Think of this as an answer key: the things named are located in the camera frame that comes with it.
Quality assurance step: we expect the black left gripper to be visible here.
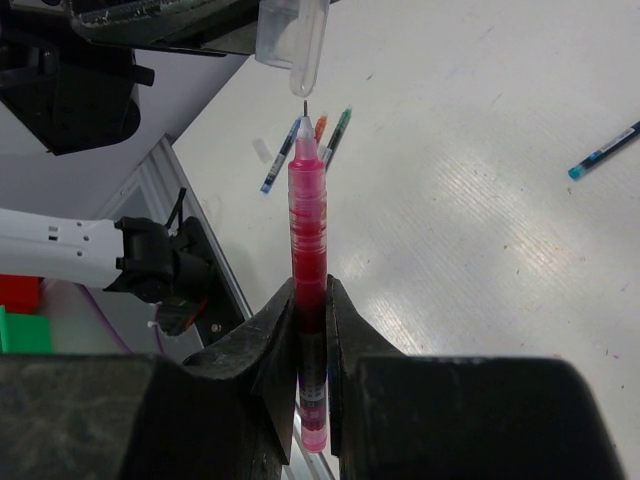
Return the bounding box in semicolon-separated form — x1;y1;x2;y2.
69;0;259;56

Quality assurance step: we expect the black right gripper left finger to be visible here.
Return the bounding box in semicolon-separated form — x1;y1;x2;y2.
149;280;296;479

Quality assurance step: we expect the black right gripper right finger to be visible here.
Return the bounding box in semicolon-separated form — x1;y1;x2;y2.
326;276;415;479

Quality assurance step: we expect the clear pen cap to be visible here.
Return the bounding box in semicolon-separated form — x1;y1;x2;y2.
255;0;331;98

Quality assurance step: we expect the green capped pen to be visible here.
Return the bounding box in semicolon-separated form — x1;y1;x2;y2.
322;105;352;170

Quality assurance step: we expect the magenta pen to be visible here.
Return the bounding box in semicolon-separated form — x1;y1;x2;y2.
288;104;328;453

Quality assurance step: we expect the light blue pen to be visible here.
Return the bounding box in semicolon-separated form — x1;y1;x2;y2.
567;122;639;181

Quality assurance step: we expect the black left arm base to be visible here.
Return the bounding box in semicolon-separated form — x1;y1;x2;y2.
156;216;247;347

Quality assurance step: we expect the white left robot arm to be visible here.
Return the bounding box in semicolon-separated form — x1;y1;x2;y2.
1;1;330;343

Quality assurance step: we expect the dark blue capped pen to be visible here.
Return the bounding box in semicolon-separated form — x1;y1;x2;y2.
260;117;301;194

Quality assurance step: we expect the red capped pen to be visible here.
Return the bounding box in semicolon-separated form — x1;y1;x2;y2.
314;113;328;146

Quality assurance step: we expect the small clear plastic piece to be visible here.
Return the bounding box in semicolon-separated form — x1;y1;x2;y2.
252;138;272;164

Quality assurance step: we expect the green plastic block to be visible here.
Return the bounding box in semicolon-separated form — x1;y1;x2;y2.
0;306;54;354

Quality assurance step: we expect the red plastic block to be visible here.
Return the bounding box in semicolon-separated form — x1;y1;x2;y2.
0;275;40;314

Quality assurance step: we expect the aluminium front rail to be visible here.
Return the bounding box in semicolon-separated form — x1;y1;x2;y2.
99;134;336;480

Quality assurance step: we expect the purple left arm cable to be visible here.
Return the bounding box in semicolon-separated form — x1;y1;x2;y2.
79;284;171;356

